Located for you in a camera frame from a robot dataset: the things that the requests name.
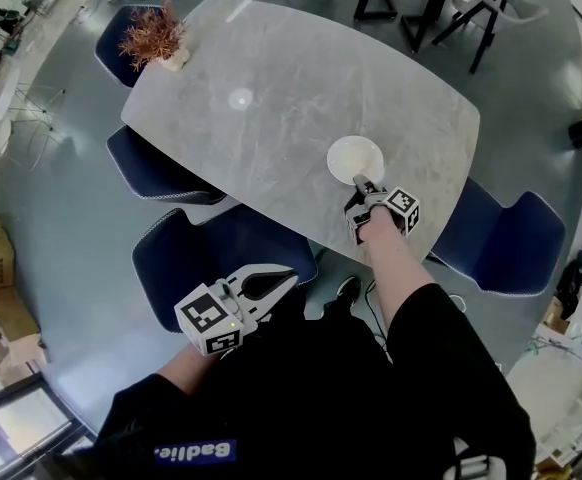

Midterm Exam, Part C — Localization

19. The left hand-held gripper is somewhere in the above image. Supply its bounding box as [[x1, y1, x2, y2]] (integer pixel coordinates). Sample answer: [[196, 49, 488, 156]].
[[174, 262, 301, 358]]

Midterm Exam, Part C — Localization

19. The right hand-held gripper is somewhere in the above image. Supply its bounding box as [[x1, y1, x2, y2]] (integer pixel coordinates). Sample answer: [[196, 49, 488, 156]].
[[344, 173, 421, 246]]

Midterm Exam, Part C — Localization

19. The white plate of food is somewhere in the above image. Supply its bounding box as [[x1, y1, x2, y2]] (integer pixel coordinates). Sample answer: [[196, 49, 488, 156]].
[[326, 135, 386, 187]]

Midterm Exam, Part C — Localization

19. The person's right forearm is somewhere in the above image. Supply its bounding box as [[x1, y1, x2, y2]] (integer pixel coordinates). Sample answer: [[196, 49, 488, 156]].
[[358, 211, 438, 320]]

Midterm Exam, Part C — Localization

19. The person's left forearm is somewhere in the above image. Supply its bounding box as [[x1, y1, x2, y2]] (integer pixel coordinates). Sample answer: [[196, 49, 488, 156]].
[[155, 341, 235, 397]]

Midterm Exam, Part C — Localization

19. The person's black shoe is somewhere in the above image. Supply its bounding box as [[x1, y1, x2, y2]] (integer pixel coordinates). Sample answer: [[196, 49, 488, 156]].
[[336, 275, 363, 311]]

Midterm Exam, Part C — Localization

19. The blue chair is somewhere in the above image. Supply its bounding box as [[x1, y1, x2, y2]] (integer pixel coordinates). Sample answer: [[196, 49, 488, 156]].
[[93, 3, 173, 90], [131, 205, 319, 335], [426, 176, 567, 298], [106, 124, 229, 206]]

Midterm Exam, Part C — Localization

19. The person's black clothing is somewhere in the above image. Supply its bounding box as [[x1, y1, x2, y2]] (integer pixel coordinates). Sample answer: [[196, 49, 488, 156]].
[[93, 281, 538, 480]]

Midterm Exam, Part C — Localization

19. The grey marble table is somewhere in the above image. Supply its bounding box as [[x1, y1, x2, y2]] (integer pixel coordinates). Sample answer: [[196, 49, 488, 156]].
[[120, 0, 481, 269]]

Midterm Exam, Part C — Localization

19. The orange plant in white pot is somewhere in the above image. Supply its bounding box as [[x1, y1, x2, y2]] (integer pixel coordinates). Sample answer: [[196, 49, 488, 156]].
[[118, 0, 191, 73]]

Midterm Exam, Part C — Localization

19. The stack of cardboard boxes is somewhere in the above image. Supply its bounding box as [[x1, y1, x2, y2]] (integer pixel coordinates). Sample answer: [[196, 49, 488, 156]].
[[0, 212, 50, 387]]

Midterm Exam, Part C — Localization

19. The black framed glass door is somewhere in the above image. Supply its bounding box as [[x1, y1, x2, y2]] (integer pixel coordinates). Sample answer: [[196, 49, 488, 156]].
[[0, 371, 98, 480]]

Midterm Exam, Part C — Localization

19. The white round side table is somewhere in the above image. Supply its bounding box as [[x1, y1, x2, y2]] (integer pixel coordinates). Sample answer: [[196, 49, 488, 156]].
[[0, 66, 23, 121]]

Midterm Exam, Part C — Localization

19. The black cable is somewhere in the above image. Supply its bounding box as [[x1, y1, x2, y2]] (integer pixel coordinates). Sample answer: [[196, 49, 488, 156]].
[[364, 277, 397, 362]]

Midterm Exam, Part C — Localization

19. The black camera tripod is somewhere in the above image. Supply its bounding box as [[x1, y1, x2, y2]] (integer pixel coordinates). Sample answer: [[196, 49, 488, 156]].
[[430, 0, 511, 75]]

